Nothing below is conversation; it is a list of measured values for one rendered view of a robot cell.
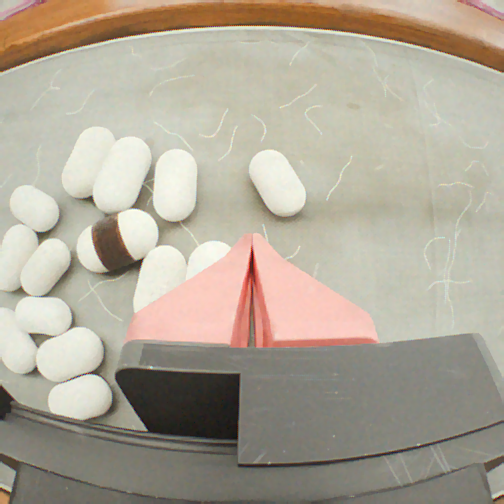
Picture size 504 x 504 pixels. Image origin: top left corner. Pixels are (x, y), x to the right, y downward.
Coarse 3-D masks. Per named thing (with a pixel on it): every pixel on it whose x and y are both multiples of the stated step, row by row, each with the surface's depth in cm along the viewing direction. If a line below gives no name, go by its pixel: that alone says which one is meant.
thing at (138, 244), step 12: (120, 216) 13; (132, 216) 13; (144, 216) 13; (120, 228) 12; (132, 228) 12; (144, 228) 13; (156, 228) 13; (84, 240) 12; (132, 240) 12; (144, 240) 13; (156, 240) 13; (84, 252) 12; (132, 252) 13; (144, 252) 13; (84, 264) 13; (96, 264) 12
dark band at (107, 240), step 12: (96, 228) 12; (108, 228) 12; (96, 240) 12; (108, 240) 12; (120, 240) 12; (96, 252) 12; (108, 252) 12; (120, 252) 12; (108, 264) 13; (120, 264) 13
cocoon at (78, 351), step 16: (64, 336) 12; (80, 336) 12; (96, 336) 13; (48, 352) 11; (64, 352) 11; (80, 352) 12; (96, 352) 12; (48, 368) 11; (64, 368) 11; (80, 368) 12
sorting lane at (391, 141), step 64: (64, 64) 17; (128, 64) 17; (192, 64) 17; (256, 64) 17; (320, 64) 17; (384, 64) 17; (448, 64) 17; (0, 128) 16; (64, 128) 16; (128, 128) 16; (192, 128) 16; (256, 128) 16; (320, 128) 16; (384, 128) 16; (448, 128) 16; (0, 192) 15; (64, 192) 15; (256, 192) 15; (320, 192) 15; (384, 192) 15; (448, 192) 15; (320, 256) 14; (384, 256) 14; (448, 256) 14; (128, 320) 14; (384, 320) 14; (448, 320) 13
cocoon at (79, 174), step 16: (96, 128) 14; (80, 144) 13; (96, 144) 13; (112, 144) 14; (80, 160) 13; (96, 160) 14; (64, 176) 13; (80, 176) 13; (96, 176) 14; (80, 192) 14
